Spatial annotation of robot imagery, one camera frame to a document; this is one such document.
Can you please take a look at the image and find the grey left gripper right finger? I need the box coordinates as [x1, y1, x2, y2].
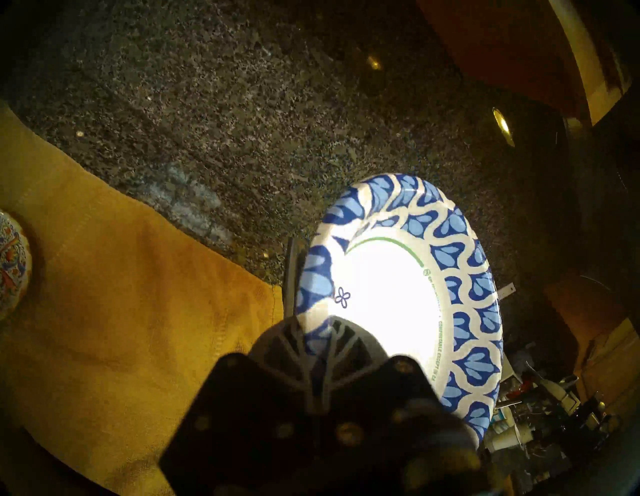
[322, 320, 481, 481]

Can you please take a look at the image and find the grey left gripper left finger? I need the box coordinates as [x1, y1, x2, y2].
[159, 320, 321, 493]

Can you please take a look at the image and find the blue white paper bowl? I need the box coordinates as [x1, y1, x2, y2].
[295, 173, 504, 443]

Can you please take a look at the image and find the colourful ceramic spoon rest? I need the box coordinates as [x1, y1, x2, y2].
[0, 210, 33, 321]

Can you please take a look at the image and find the white paper cup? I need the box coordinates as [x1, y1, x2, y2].
[486, 425, 524, 453]

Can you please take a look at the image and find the yellow terry towel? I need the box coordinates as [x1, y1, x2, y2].
[0, 100, 286, 496]

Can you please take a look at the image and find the range hood lamp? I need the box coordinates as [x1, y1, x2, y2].
[491, 106, 516, 149]

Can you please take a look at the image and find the dark wooden wall cabinet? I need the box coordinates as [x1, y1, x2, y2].
[542, 270, 640, 416]

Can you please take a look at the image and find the light wooden wall cabinet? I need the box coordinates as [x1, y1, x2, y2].
[415, 0, 633, 126]

